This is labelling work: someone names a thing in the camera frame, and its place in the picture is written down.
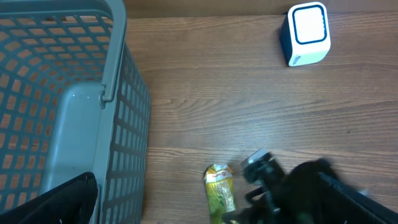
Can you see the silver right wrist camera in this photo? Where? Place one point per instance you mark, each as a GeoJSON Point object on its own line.
{"type": "Point", "coordinates": [262, 167]}

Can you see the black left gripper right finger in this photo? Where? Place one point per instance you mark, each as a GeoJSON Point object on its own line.
{"type": "Point", "coordinates": [342, 204]}

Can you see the white barcode scanner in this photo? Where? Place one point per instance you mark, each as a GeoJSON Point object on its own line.
{"type": "Point", "coordinates": [305, 34]}

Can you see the green snack packet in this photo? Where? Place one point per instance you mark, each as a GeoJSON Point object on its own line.
{"type": "Point", "coordinates": [219, 188]}

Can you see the grey plastic shopping basket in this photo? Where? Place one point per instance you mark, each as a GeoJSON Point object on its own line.
{"type": "Point", "coordinates": [72, 101]}

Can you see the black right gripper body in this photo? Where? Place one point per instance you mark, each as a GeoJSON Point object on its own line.
{"type": "Point", "coordinates": [295, 199]}

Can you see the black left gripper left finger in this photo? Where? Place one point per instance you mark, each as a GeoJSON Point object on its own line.
{"type": "Point", "coordinates": [71, 202]}

